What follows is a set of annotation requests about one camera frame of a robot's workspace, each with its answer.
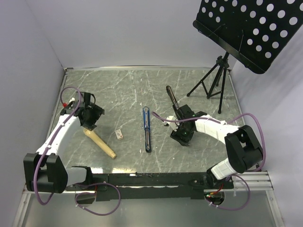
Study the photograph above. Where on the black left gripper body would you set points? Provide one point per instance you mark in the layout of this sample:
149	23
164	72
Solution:
94	112

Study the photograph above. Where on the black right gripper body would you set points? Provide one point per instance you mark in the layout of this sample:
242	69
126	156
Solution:
182	131

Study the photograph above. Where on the small staple box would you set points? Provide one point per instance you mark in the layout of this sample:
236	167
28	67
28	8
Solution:
119	134

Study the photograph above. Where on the blue stapler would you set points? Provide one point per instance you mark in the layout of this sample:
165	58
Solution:
146	123

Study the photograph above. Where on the black stapler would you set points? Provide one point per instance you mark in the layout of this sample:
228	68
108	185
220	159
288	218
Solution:
172	98

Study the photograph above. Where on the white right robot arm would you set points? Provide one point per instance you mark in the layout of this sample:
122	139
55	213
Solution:
242	146

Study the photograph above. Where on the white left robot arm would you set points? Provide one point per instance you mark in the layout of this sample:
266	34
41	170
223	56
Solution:
44	170

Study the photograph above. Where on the black music stand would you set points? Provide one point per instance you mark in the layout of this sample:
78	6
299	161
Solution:
254	32

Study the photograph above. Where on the cream recorder flute piece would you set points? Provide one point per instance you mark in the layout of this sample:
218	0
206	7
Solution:
95	138

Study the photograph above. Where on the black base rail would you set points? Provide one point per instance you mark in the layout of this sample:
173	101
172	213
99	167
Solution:
192	185

